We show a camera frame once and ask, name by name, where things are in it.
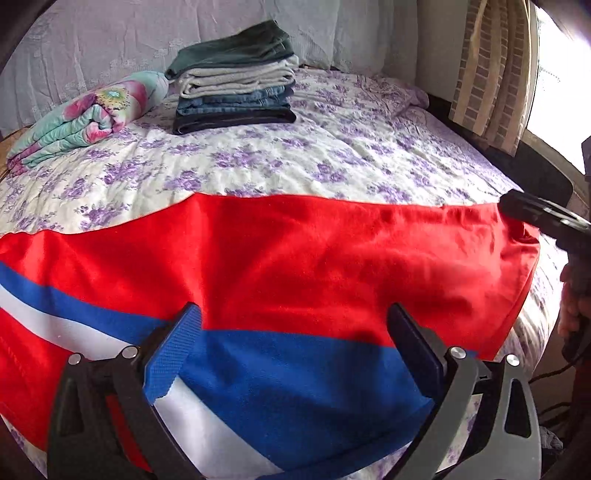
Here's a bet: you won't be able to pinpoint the red track pants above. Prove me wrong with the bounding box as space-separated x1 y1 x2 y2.
1 194 540 479

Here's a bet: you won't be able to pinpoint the beige checkered curtain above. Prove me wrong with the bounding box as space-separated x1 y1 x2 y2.
450 0 538 156

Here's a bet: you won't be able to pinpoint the folded blue jeans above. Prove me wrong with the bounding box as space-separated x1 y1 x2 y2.
176 83 294 116

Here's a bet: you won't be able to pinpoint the folded floral teal blanket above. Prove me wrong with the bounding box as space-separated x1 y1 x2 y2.
6 71 169 174

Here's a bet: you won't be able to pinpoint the folded black pants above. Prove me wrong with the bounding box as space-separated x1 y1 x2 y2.
172 107 297 135

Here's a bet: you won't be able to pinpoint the folded dark green pants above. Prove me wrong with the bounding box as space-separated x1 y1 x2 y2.
164 20 294 80

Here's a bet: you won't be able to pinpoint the folded grey pants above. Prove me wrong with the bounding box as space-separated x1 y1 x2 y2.
173 55 300 99

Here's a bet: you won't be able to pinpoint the white lace headboard cover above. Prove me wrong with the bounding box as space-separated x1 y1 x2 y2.
1 1 419 136

